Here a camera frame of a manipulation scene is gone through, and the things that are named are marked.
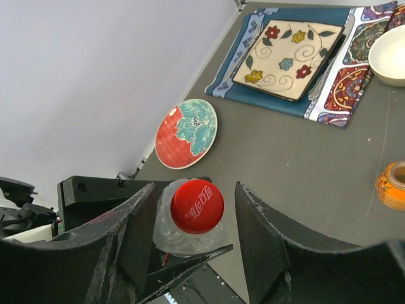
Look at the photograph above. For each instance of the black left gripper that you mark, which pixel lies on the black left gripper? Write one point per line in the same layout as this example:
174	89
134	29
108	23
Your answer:
81	199

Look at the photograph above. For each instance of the red bottle cap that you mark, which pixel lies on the red bottle cap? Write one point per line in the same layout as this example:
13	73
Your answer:
197	206

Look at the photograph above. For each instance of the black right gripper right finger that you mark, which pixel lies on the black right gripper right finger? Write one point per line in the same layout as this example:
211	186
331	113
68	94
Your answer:
287	262

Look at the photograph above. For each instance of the cream floral square plate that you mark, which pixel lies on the cream floral square plate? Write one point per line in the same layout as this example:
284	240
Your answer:
286	57

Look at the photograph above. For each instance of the small red cap bottle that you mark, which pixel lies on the small red cap bottle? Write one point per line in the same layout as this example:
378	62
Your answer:
170	239

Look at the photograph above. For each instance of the red teal round plate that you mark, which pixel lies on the red teal round plate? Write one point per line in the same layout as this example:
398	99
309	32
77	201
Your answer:
186	134

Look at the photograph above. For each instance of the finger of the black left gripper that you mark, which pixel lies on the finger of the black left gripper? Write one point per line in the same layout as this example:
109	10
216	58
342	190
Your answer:
169	277

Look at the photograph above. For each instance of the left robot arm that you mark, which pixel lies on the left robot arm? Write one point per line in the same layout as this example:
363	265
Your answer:
28	223

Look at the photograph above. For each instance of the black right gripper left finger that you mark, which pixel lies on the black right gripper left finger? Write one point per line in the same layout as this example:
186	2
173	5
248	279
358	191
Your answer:
102	261

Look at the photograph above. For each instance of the orange juice bottle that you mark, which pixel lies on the orange juice bottle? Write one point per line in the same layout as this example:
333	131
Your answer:
390	186

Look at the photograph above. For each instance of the blue patterned placemat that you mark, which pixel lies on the blue patterned placemat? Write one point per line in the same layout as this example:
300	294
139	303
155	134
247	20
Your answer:
338	87

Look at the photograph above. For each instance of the cream ceramic bowl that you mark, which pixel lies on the cream ceramic bowl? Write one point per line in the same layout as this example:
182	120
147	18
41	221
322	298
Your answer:
386	57

